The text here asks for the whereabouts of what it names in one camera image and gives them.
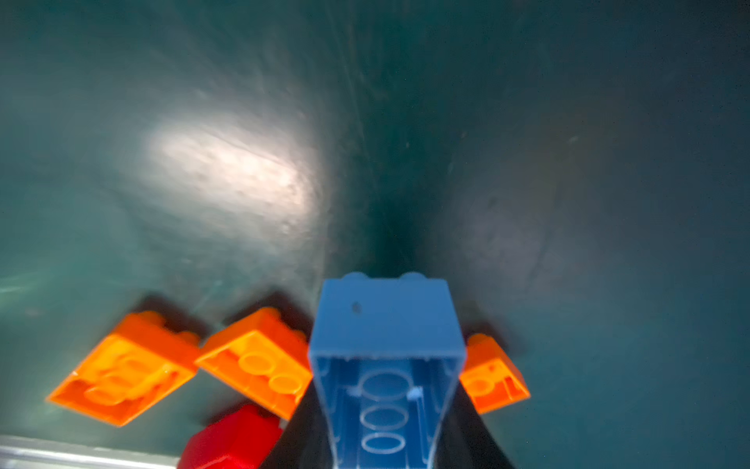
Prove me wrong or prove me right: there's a red lego bottom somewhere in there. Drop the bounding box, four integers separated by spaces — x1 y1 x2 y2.
177 404 283 469

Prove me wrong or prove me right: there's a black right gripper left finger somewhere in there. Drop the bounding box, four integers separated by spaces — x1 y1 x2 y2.
261 384 334 469

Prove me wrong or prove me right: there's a blue lego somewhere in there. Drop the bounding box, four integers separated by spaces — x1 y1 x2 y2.
309 273 467 468

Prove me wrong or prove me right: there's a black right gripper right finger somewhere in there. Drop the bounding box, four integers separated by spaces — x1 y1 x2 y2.
434 384 515 469

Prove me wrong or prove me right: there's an orange lego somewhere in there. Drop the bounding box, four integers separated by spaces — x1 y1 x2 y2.
48 311 199 427
460 333 530 414
195 307 313 421

